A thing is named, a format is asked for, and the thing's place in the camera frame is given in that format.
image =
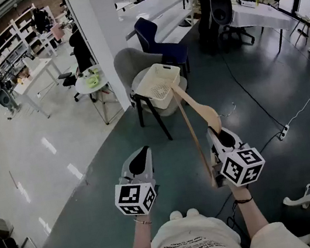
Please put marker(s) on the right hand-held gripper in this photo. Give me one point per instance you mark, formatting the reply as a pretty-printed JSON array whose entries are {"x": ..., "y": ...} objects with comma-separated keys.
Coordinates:
[{"x": 241, "y": 167}]

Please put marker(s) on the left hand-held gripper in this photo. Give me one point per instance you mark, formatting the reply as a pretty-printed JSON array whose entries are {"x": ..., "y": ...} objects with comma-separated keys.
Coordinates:
[{"x": 133, "y": 197}]

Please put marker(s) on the wooden clothes hanger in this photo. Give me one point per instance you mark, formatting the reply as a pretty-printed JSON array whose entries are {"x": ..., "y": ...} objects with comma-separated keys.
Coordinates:
[{"x": 196, "y": 104}]

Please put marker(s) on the cream plastic basket container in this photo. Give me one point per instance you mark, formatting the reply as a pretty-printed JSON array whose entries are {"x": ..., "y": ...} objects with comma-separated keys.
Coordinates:
[{"x": 148, "y": 87}]

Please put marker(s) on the person's left forearm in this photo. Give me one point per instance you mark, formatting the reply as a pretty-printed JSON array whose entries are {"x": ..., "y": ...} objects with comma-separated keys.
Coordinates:
[{"x": 141, "y": 241}]

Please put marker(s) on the person's right forearm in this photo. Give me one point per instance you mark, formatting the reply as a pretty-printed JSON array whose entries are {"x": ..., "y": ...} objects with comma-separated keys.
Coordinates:
[{"x": 250, "y": 216}]

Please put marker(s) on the person's white left shoe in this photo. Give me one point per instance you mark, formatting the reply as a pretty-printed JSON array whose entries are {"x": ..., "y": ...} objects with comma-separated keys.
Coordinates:
[{"x": 175, "y": 214}]

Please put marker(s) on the person's white shoe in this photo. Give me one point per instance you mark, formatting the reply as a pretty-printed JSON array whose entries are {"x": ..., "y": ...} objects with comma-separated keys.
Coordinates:
[
  {"x": 192, "y": 212},
  {"x": 175, "y": 214}
]

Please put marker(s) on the white power strip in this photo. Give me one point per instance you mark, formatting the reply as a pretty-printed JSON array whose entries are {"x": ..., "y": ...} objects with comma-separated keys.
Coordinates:
[{"x": 284, "y": 131}]

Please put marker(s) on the black wrist band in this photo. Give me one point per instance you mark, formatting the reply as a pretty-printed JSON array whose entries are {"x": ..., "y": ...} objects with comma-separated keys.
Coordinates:
[{"x": 244, "y": 200}]

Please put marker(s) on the person's white right shoe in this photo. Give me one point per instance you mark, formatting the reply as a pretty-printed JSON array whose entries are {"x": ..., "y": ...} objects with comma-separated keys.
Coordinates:
[{"x": 192, "y": 212}]

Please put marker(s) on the round white table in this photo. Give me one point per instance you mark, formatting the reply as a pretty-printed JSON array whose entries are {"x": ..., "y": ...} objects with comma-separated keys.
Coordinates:
[{"x": 103, "y": 80}]

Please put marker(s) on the white printed t-shirt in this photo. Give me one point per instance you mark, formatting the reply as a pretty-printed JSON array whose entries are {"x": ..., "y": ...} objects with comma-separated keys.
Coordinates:
[{"x": 194, "y": 244}]

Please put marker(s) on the green items on table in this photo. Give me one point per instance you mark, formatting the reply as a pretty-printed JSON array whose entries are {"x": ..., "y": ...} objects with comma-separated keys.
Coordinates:
[{"x": 92, "y": 79}]

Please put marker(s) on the grey upholstered chair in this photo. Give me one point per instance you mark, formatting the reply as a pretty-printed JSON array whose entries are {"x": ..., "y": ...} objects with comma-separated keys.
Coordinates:
[{"x": 127, "y": 66}]

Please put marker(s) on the dark blue chair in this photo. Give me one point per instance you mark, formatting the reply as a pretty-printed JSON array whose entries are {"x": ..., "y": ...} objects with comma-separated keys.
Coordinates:
[{"x": 151, "y": 35}]

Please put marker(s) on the black mesh office chair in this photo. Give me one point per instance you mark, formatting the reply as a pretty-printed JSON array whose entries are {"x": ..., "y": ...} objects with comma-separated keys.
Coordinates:
[{"x": 221, "y": 10}]

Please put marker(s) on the table with white cloth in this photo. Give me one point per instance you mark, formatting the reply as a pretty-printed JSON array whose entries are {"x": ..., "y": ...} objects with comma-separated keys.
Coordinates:
[{"x": 260, "y": 14}]

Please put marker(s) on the white rectangular desk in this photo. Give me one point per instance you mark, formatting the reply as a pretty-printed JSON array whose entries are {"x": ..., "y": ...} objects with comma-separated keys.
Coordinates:
[{"x": 36, "y": 73}]

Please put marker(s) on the large white shelving unit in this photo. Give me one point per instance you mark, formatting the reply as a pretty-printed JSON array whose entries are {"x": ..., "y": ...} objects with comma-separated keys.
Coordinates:
[{"x": 157, "y": 4}]

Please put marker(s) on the cardboard box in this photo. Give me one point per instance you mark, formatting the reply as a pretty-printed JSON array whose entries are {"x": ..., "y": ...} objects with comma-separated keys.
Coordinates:
[{"x": 0, "y": 225}]

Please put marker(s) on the grey-backed office chair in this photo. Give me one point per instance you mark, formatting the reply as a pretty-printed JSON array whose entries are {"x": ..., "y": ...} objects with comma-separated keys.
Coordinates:
[{"x": 3, "y": 98}]

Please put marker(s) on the white storage shelf rack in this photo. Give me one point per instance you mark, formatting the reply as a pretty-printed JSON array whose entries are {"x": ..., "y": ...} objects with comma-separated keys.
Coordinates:
[{"x": 5, "y": 49}]

